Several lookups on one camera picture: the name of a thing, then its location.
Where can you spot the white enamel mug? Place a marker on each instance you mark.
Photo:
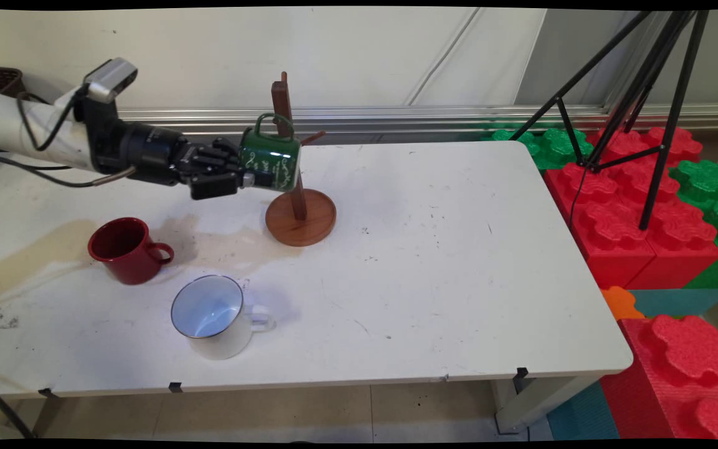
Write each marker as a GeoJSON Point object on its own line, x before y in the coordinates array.
{"type": "Point", "coordinates": [215, 312]}

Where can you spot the wooden mug tree stand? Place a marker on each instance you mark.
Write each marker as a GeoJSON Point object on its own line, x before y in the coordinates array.
{"type": "Point", "coordinates": [301, 218]}

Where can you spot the orange foam piece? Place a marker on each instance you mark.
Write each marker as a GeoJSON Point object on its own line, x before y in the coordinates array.
{"type": "Point", "coordinates": [619, 304]}

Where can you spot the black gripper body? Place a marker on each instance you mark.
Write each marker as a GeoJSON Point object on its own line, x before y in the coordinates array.
{"type": "Point", "coordinates": [153, 153]}

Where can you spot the aluminium wall rail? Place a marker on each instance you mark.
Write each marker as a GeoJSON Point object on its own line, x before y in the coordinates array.
{"type": "Point", "coordinates": [396, 121]}

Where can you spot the red ceramic mug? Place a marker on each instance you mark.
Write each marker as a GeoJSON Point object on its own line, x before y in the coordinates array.
{"type": "Point", "coordinates": [128, 255]}

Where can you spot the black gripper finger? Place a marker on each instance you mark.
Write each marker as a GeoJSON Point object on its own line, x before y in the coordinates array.
{"type": "Point", "coordinates": [219, 153]}
{"type": "Point", "coordinates": [215, 185]}

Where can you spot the green foam block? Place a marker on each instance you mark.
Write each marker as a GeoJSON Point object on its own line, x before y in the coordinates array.
{"type": "Point", "coordinates": [552, 144]}
{"type": "Point", "coordinates": [708, 187]}

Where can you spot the large red foam block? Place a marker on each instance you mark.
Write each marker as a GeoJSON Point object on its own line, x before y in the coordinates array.
{"type": "Point", "coordinates": [677, 374]}

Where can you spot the white table leg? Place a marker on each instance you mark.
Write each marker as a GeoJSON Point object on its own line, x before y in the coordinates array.
{"type": "Point", "coordinates": [533, 399]}

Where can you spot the green enamel mug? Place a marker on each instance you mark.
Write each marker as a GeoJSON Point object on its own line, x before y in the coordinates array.
{"type": "Point", "coordinates": [272, 163]}

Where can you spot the black table edge clip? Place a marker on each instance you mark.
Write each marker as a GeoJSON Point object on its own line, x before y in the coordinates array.
{"type": "Point", "coordinates": [47, 393]}
{"type": "Point", "coordinates": [176, 387]}
{"type": "Point", "coordinates": [521, 373]}

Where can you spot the black tripod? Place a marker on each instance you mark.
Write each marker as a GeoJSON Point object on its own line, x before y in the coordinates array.
{"type": "Point", "coordinates": [661, 93]}

